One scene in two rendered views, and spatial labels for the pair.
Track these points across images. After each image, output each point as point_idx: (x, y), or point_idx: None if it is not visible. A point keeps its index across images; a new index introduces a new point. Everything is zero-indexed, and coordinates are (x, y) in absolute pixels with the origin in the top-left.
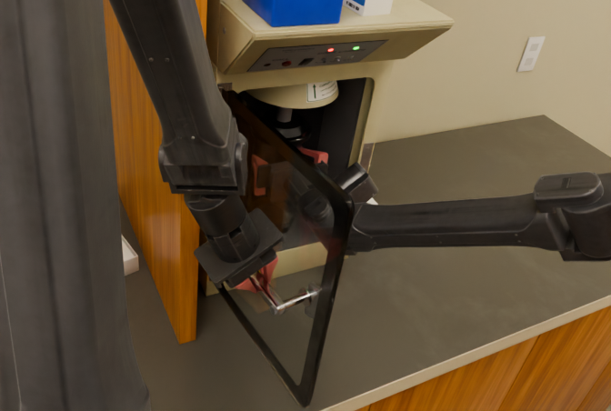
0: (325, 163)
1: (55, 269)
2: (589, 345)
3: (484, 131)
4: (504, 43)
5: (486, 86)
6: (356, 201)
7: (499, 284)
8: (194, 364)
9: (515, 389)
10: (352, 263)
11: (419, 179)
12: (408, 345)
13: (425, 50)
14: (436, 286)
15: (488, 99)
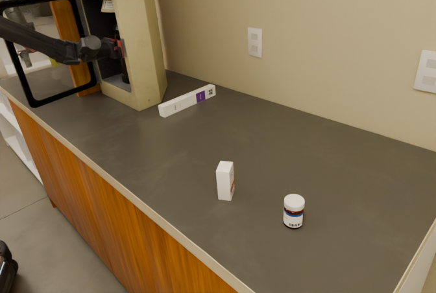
0: (120, 46)
1: None
2: (196, 292)
3: (352, 131)
4: (386, 49)
5: (374, 93)
6: (78, 48)
7: (137, 154)
8: (67, 99)
9: (150, 256)
10: (135, 113)
11: (235, 117)
12: (80, 133)
13: (298, 37)
14: (126, 135)
15: (381, 109)
